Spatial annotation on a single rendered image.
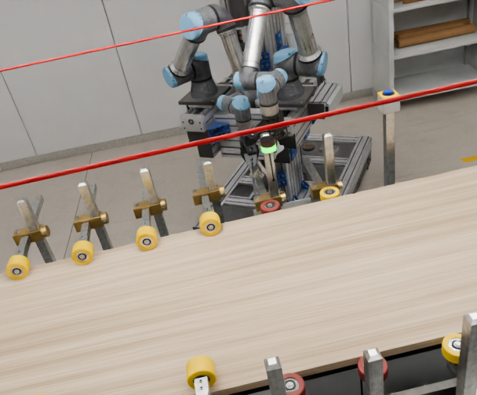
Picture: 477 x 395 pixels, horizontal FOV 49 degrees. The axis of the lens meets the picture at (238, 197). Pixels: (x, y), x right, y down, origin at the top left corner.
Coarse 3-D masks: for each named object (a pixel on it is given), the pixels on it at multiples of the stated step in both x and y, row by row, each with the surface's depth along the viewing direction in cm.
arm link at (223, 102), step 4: (236, 92) 249; (240, 92) 249; (220, 96) 249; (224, 96) 248; (228, 96) 247; (232, 96) 247; (220, 100) 248; (224, 100) 246; (228, 100) 244; (220, 104) 247; (224, 104) 245; (228, 104) 243; (220, 108) 249; (224, 108) 246; (228, 108) 243; (228, 112) 246
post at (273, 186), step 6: (264, 132) 208; (264, 156) 211; (264, 162) 216; (270, 162) 213; (270, 168) 214; (270, 174) 216; (270, 180) 218; (276, 180) 218; (270, 186) 219; (276, 186) 219; (270, 192) 221; (276, 192) 221
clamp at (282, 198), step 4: (284, 192) 224; (260, 196) 225; (264, 196) 224; (268, 196) 224; (280, 196) 222; (284, 196) 223; (256, 200) 223; (260, 200) 222; (264, 200) 222; (276, 200) 222; (280, 200) 223; (284, 200) 223; (256, 204) 222; (260, 204) 222; (280, 204) 224; (256, 208) 223
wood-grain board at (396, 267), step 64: (384, 192) 207; (448, 192) 200; (128, 256) 200; (192, 256) 193; (256, 256) 187; (320, 256) 182; (384, 256) 176; (448, 256) 171; (0, 320) 182; (64, 320) 177; (128, 320) 171; (192, 320) 167; (256, 320) 162; (320, 320) 158; (384, 320) 154; (448, 320) 150; (0, 384) 158; (64, 384) 154; (128, 384) 150; (256, 384) 144
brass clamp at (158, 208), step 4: (148, 200) 218; (160, 200) 217; (164, 200) 216; (140, 204) 217; (144, 204) 216; (148, 204) 216; (152, 204) 215; (156, 204) 215; (160, 204) 215; (164, 204) 216; (136, 208) 214; (140, 208) 214; (144, 208) 215; (152, 208) 215; (156, 208) 216; (160, 208) 216; (164, 208) 215; (136, 212) 215; (140, 212) 215; (152, 212) 216; (156, 212) 217; (160, 212) 217; (136, 216) 216; (140, 216) 216
